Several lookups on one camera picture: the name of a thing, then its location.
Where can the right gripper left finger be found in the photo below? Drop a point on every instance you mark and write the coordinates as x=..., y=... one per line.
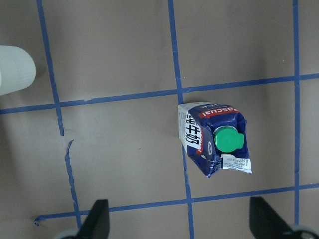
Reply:
x=97, y=223

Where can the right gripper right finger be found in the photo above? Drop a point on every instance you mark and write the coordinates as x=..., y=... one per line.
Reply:
x=265, y=222

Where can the blue white milk carton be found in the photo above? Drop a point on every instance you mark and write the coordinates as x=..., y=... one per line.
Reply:
x=214, y=137

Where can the white mug with grey inside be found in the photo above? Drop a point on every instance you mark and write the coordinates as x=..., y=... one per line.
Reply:
x=17, y=69

